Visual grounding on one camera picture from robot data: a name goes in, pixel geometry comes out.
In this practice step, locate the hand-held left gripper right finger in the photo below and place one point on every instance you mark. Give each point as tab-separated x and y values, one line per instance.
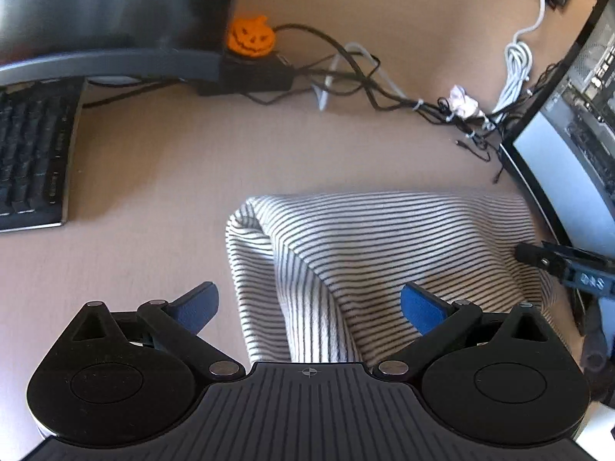
423	309

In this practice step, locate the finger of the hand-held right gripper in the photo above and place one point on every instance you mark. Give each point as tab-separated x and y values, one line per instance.
535	254

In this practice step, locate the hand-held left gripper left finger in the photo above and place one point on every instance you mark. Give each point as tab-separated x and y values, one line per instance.
197	305

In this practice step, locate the white black striped shirt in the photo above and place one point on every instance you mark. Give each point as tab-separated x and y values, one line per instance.
384	240

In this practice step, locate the computer monitor at right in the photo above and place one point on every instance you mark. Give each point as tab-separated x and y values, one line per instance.
562	153

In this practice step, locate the crumpled white paper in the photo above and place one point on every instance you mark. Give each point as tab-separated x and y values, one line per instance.
462	102

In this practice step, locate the black keyboard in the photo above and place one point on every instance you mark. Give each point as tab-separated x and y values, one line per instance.
29	153

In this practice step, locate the black hub box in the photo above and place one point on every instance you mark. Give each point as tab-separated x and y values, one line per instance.
245	74

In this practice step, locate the grey monitor stand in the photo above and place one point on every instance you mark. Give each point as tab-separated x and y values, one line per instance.
120	61

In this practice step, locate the orange pumpkin figure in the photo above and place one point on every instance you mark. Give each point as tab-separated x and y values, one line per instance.
251	36

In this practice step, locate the black monitor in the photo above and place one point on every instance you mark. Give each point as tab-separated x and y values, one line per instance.
115	0

